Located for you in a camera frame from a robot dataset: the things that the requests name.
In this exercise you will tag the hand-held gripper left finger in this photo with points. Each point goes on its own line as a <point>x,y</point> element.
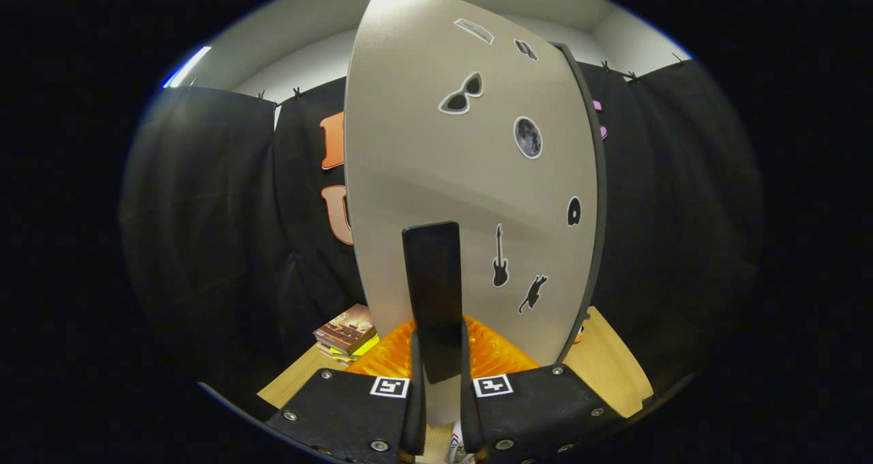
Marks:
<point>412,409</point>

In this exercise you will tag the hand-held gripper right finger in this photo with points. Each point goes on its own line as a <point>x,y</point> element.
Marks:
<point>469,409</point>

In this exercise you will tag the grey shoe cabinet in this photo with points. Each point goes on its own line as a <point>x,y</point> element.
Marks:
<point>600,177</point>

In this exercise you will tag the yellow book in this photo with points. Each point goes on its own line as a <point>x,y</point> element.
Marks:
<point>368,346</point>

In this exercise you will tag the brown cover book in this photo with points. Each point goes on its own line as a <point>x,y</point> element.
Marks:
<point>344,327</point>

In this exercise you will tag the black backdrop cloth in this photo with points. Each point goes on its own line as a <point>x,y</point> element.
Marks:
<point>204,211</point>

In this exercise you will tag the row of black cloth clips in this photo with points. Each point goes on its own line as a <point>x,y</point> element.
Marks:
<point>297,93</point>

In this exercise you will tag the narrow ceiling light panel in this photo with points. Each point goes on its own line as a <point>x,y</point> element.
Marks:
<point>187,67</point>

